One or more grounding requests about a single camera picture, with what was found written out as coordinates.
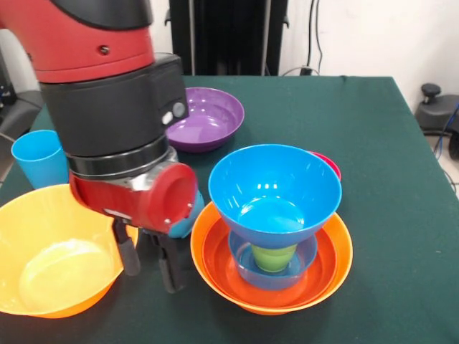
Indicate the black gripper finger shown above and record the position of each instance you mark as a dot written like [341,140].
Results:
[171,261]
[128,247]

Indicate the small light blue bowl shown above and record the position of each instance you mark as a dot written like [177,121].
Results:
[193,211]

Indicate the dark green tablecloth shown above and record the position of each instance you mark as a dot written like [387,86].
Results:
[373,143]

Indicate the medium blue bowl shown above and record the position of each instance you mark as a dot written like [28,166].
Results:
[240,265]

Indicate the large orange bowl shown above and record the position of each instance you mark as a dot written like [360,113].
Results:
[199,247]
[50,265]

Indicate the purple bowl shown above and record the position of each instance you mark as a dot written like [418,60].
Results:
[211,122]

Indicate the large blue bowl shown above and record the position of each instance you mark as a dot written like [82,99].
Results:
[276,190]

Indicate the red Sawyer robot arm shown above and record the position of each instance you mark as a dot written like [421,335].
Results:
[93,72]

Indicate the blue cup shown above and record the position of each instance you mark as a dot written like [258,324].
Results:
[36,161]

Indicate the green cup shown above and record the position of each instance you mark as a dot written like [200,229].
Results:
[274,256]

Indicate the pink bowl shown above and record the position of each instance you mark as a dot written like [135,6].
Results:
[331,165]

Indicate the black office chair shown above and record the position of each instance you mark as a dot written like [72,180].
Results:
[434,115]
[21,107]

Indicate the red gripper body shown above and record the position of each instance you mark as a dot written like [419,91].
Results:
[154,201]

